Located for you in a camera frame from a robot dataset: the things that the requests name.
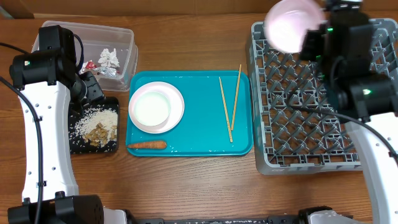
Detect white tissue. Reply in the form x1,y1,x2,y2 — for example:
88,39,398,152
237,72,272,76
98,49,120,68

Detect clear plastic storage bin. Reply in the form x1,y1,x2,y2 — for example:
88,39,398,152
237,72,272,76
42,21,138,91

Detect teal serving tray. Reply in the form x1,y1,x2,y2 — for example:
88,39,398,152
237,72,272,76
126,70,254,157

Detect brown food scraps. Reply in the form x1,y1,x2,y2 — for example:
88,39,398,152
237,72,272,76
83,123,117,147

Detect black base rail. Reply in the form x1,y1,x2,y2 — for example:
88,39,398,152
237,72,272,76
127,206,359,224

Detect orange carrot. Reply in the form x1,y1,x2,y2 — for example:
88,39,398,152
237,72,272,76
126,141,167,150

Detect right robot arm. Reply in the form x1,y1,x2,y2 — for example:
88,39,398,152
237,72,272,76
300,1,397,223

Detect right wooden chopstick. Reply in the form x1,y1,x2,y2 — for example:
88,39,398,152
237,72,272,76
231,64,242,131

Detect wooden chopstick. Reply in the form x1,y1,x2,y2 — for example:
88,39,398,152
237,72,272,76
219,77,233,143
231,64,242,131

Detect black rectangular tray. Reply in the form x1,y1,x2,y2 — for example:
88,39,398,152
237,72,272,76
68,97,120,154

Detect large white plate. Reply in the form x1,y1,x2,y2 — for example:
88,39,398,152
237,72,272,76
129,82,185,134

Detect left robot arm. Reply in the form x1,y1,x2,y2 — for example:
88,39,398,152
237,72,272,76
7,26,135,223

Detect white rice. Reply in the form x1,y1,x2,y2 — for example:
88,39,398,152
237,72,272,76
69,108,118,144

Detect red foil wrapper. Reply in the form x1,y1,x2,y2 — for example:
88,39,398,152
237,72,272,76
80,60,120,77

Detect left wooden chopstick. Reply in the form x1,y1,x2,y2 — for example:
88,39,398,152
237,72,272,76
219,77,233,143

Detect white medium bowl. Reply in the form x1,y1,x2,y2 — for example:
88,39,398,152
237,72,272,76
264,0,325,54

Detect grey dishwasher rack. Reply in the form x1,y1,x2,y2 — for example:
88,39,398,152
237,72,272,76
245,17,398,175

